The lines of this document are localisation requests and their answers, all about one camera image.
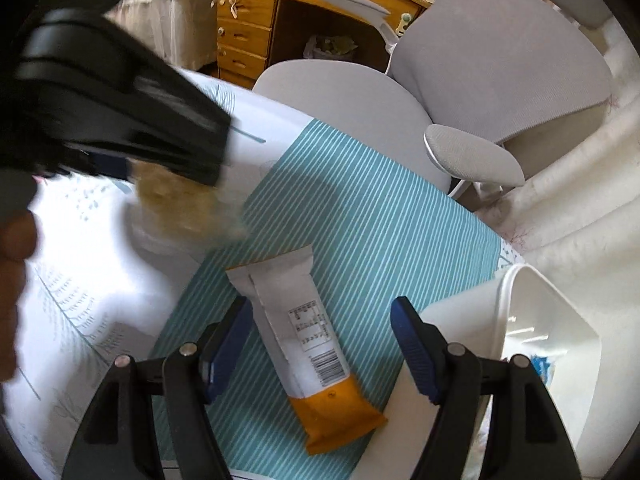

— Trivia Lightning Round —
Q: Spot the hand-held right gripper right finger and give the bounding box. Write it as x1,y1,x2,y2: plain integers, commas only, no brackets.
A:
390,296,583,480

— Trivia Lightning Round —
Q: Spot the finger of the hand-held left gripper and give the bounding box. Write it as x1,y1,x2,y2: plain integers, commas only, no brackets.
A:
65,152,137,182
20,7,233,188

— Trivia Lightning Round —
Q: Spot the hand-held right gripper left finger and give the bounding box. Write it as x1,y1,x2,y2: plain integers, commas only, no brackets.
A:
61,296,254,480

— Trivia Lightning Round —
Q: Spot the white plastic storage bin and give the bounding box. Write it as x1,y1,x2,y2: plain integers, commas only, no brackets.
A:
350,262,603,480

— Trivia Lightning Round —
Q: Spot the orange and white bar packet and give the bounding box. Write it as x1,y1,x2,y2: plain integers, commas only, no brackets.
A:
225,243,388,456

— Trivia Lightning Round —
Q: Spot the clear puffed snack pack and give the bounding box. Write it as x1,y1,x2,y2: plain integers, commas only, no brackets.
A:
125,157,251,248

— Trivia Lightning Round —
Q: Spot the blue snack packet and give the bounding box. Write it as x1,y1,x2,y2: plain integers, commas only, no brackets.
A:
530,352,556,386

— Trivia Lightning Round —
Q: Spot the person's left hand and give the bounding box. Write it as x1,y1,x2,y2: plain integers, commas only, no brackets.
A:
0,210,39,386

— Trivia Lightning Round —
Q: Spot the lace-covered furniture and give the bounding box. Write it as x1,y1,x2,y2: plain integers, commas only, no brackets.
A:
107,0,221,73

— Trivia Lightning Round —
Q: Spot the wooden desk with drawers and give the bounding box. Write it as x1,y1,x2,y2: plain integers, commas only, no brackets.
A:
215,0,436,91

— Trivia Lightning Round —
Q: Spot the trash bin with liner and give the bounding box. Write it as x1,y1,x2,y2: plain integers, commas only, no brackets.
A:
302,34,358,63

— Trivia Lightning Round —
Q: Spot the grey office chair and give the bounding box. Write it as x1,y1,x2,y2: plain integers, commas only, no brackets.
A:
252,0,616,201

